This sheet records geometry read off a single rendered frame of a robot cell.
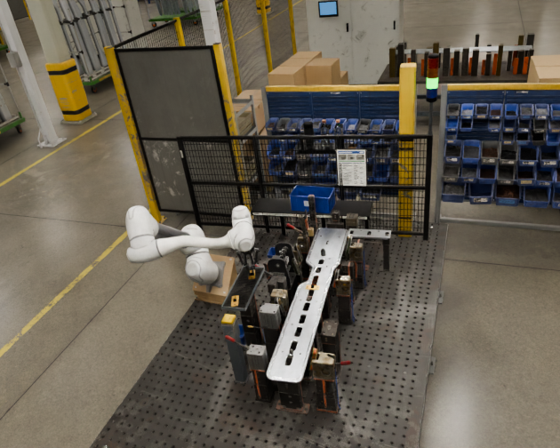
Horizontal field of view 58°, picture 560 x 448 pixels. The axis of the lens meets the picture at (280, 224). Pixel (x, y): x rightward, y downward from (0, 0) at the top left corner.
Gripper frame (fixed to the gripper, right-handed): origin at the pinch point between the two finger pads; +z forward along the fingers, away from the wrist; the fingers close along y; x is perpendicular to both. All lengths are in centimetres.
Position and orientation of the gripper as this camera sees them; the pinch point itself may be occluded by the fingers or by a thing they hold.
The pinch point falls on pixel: (251, 269)
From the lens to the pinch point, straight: 294.3
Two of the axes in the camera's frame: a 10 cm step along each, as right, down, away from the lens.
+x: -0.5, -5.2, 8.5
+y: 9.9, -1.3, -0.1
